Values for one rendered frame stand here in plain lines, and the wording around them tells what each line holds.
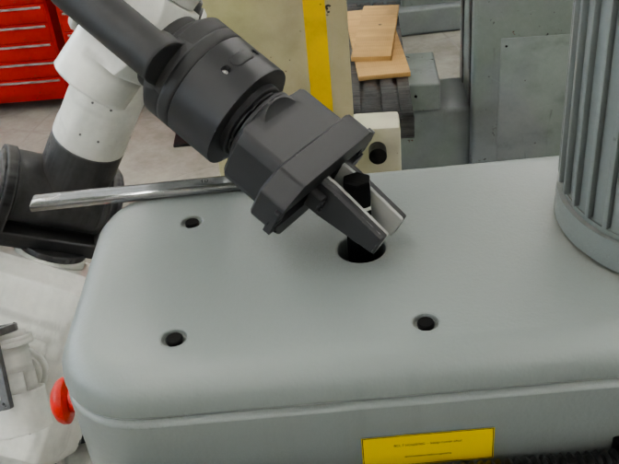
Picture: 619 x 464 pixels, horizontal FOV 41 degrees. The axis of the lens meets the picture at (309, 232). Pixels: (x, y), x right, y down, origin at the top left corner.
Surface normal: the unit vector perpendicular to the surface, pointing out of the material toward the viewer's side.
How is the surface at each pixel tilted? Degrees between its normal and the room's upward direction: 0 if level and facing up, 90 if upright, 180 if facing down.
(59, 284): 28
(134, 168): 0
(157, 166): 0
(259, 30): 90
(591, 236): 90
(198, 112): 75
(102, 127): 92
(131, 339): 0
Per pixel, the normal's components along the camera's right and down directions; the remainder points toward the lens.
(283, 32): 0.04, 0.55
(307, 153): 0.34, -0.59
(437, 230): -0.08, -0.83
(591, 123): -0.96, 0.22
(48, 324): 0.17, 0.00
